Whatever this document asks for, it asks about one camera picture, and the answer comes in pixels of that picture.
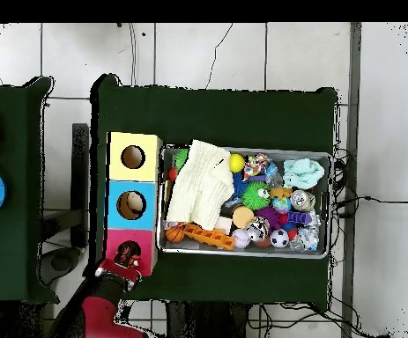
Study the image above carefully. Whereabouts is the wooden box with three holes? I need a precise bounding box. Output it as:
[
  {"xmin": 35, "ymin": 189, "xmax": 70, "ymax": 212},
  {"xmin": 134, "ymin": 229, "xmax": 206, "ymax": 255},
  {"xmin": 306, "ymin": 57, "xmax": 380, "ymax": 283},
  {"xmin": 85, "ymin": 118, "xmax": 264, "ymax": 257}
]
[{"xmin": 103, "ymin": 131, "xmax": 163, "ymax": 277}]

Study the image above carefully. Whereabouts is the purple bumpy ball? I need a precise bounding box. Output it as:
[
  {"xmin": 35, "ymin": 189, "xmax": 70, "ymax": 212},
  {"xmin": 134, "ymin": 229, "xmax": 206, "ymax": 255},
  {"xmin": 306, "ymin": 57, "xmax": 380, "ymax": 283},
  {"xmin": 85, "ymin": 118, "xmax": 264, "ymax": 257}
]
[{"xmin": 254, "ymin": 206, "xmax": 282, "ymax": 231}]

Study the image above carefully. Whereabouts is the orange striped tiger plush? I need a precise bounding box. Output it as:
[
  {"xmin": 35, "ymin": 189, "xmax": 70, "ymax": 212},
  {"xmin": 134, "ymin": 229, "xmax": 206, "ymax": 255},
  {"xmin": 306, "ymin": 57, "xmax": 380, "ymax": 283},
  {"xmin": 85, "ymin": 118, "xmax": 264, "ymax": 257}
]
[{"xmin": 113, "ymin": 239, "xmax": 142, "ymax": 268}]

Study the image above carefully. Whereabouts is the cream knitted cloth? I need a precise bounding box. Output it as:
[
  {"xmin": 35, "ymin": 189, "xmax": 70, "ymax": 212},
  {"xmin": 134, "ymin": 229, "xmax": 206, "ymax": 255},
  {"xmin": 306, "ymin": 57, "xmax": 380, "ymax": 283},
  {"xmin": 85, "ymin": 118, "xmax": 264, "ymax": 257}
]
[{"xmin": 165, "ymin": 139, "xmax": 236, "ymax": 232}]

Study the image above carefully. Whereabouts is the silver drink can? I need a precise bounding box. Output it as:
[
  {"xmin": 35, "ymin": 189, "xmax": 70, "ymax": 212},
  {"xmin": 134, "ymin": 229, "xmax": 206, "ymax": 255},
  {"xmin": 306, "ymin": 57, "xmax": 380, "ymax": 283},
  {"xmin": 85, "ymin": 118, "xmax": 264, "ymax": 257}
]
[{"xmin": 290, "ymin": 189, "xmax": 316, "ymax": 213}]

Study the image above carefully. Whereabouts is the small soccer ball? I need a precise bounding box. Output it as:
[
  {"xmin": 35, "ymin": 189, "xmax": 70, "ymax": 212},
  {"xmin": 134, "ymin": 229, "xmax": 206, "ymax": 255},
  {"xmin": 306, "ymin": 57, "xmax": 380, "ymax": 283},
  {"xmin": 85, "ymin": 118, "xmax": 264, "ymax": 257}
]
[{"xmin": 269, "ymin": 228, "xmax": 291, "ymax": 248}]

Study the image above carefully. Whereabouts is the green spiky toy with eyes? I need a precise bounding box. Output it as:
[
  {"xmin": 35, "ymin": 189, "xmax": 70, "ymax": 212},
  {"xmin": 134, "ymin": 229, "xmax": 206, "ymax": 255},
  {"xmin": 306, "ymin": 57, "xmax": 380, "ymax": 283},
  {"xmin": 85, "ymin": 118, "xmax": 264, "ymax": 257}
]
[{"xmin": 241, "ymin": 180, "xmax": 271, "ymax": 211}]

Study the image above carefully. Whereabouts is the clear mesh bin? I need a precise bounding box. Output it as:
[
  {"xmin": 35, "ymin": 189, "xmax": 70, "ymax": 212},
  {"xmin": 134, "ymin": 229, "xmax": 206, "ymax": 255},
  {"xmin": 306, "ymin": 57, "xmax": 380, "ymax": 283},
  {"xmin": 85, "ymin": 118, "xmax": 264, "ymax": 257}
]
[{"xmin": 156, "ymin": 144, "xmax": 333, "ymax": 261}]

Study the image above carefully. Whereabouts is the orange plastic block tray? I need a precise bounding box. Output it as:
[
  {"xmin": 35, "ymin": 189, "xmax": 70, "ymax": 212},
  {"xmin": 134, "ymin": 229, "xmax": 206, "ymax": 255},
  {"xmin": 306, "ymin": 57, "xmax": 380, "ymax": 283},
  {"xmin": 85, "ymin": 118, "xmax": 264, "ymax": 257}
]
[{"xmin": 182, "ymin": 223, "xmax": 237, "ymax": 252}]

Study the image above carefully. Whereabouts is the light blue cloth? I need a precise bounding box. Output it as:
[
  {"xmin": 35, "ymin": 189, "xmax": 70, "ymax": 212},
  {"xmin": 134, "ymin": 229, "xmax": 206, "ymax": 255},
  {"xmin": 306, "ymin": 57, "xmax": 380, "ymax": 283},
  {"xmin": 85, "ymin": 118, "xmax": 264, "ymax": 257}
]
[{"xmin": 281, "ymin": 158, "xmax": 326, "ymax": 190}]

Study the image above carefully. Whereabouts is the dark green table cloth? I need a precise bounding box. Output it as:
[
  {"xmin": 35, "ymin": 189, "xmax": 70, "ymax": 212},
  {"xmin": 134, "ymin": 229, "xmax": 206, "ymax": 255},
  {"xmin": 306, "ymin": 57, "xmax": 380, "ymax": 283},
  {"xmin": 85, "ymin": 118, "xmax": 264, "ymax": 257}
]
[
  {"xmin": 88, "ymin": 72, "xmax": 339, "ymax": 312},
  {"xmin": 0, "ymin": 76, "xmax": 60, "ymax": 305}
]

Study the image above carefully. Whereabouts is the yellow ball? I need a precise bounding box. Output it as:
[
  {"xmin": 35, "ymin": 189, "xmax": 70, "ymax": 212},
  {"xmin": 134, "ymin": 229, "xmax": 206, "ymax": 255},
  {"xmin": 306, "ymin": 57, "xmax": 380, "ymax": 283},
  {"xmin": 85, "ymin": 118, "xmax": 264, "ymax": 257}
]
[{"xmin": 228, "ymin": 153, "xmax": 246, "ymax": 174}]

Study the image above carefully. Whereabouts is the small globe ball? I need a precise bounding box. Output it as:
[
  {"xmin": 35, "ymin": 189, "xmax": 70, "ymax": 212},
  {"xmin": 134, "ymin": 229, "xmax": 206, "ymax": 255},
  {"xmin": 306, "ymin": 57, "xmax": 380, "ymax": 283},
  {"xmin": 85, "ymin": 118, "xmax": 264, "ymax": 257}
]
[{"xmin": 271, "ymin": 196, "xmax": 293, "ymax": 215}]

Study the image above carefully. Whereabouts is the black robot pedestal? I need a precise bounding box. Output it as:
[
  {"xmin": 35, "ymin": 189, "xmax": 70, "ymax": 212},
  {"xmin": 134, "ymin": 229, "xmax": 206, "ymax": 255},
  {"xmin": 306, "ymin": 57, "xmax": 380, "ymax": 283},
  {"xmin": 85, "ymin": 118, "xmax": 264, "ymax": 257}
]
[{"xmin": 166, "ymin": 301, "xmax": 251, "ymax": 338}]

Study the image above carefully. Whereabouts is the colourful patterned cloth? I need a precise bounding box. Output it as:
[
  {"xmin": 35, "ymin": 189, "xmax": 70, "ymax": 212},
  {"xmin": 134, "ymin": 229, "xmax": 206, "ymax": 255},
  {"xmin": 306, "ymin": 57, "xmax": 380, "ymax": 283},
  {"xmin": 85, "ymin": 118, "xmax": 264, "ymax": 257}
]
[{"xmin": 241, "ymin": 152, "xmax": 271, "ymax": 181}]

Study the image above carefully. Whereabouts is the black power cable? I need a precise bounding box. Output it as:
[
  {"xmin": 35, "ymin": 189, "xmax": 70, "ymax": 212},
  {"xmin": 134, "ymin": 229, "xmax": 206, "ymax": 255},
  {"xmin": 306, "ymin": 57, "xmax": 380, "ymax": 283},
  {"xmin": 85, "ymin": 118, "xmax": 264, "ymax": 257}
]
[{"xmin": 334, "ymin": 195, "xmax": 408, "ymax": 209}]

